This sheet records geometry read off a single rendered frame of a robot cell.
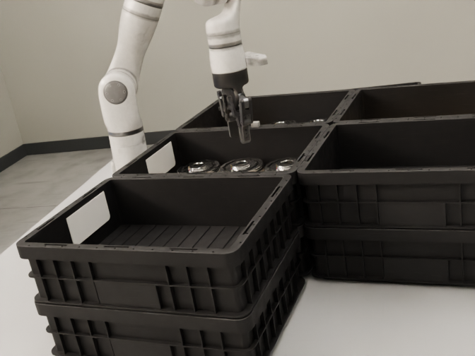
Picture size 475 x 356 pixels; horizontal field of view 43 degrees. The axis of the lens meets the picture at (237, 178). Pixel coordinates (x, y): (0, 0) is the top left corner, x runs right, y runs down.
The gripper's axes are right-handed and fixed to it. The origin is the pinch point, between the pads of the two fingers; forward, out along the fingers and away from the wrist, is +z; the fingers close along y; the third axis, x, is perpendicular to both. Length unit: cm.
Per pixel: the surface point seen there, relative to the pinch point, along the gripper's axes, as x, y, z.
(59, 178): -19, -318, 97
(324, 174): 2.8, 30.9, 1.8
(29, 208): -45, -272, 97
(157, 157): -16.0, -12.6, 4.5
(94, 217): -35.2, 6.9, 6.5
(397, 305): 7, 43, 24
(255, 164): 3.2, -1.3, 8.5
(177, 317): -30, 40, 13
